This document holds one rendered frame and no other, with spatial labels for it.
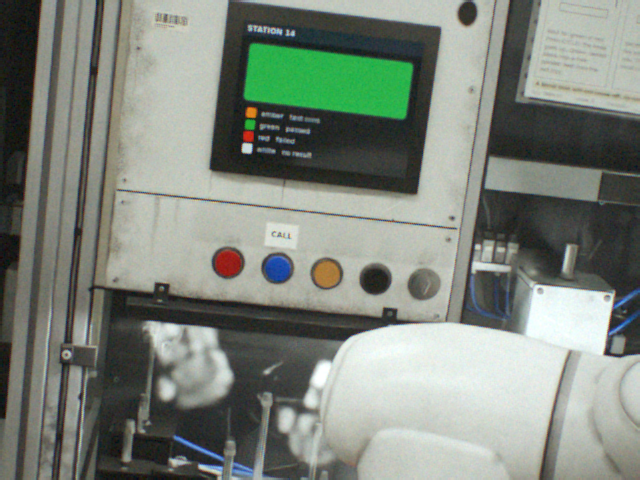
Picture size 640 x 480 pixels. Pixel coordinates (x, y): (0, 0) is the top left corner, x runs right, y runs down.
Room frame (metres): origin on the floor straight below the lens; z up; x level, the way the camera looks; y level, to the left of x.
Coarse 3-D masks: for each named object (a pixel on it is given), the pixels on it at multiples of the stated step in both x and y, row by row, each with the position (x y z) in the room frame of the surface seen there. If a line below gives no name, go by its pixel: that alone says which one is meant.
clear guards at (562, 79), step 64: (512, 0) 1.60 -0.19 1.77; (576, 0) 1.61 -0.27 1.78; (512, 64) 1.60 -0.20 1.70; (576, 64) 1.61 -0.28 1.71; (512, 128) 1.60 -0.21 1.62; (576, 128) 1.61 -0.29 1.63; (512, 192) 1.61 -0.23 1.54; (576, 192) 1.61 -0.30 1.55; (512, 256) 1.61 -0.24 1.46; (576, 256) 1.61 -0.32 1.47; (128, 320) 1.56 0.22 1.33; (512, 320) 1.61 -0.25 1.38; (576, 320) 1.62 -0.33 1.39; (128, 384) 1.56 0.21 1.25; (192, 384) 1.57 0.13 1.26; (256, 384) 1.58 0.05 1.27; (320, 384) 1.59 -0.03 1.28; (128, 448) 1.56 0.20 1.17; (192, 448) 1.57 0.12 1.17; (256, 448) 1.58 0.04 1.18; (320, 448) 1.59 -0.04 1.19
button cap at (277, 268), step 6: (270, 258) 1.56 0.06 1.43; (276, 258) 1.56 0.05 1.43; (282, 258) 1.56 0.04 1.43; (270, 264) 1.56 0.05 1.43; (276, 264) 1.56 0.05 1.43; (282, 264) 1.56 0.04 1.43; (288, 264) 1.56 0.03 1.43; (270, 270) 1.56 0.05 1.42; (276, 270) 1.56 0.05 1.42; (282, 270) 1.56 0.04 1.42; (288, 270) 1.56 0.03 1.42; (270, 276) 1.56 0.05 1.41; (276, 276) 1.56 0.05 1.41; (282, 276) 1.56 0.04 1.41
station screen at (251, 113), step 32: (256, 32) 1.54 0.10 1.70; (288, 32) 1.54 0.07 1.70; (320, 32) 1.55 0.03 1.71; (416, 64) 1.56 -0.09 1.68; (416, 96) 1.56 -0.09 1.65; (256, 128) 1.54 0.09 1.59; (288, 128) 1.55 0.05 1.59; (320, 128) 1.55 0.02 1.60; (352, 128) 1.55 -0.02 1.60; (384, 128) 1.56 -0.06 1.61; (288, 160) 1.55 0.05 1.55; (320, 160) 1.55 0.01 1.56; (352, 160) 1.55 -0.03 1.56; (384, 160) 1.56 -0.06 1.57
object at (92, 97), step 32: (96, 0) 1.56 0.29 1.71; (96, 32) 1.56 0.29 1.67; (96, 64) 1.56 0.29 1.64; (96, 96) 1.56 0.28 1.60; (96, 128) 1.56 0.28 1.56; (96, 160) 1.56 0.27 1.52; (64, 192) 1.56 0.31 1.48; (96, 192) 1.56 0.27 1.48; (64, 224) 1.55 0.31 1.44; (96, 224) 1.56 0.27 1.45; (64, 256) 1.56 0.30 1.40; (96, 256) 1.59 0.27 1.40; (64, 288) 1.56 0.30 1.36; (64, 320) 1.56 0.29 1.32; (64, 384) 1.56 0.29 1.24; (64, 416) 1.56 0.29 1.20; (64, 448) 1.56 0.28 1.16
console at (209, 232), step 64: (192, 0) 1.56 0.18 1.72; (256, 0) 1.56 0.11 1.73; (320, 0) 1.57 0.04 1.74; (384, 0) 1.58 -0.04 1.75; (448, 0) 1.58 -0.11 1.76; (128, 64) 1.55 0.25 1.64; (192, 64) 1.56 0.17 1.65; (448, 64) 1.59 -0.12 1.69; (128, 128) 1.55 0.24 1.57; (192, 128) 1.56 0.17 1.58; (448, 128) 1.59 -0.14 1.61; (128, 192) 1.55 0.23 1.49; (192, 192) 1.56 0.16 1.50; (256, 192) 1.57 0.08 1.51; (320, 192) 1.57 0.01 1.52; (384, 192) 1.58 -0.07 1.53; (448, 192) 1.59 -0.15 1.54; (128, 256) 1.55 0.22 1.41; (192, 256) 1.56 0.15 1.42; (256, 256) 1.57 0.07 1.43; (320, 256) 1.57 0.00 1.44; (384, 256) 1.58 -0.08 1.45; (448, 256) 1.59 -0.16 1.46
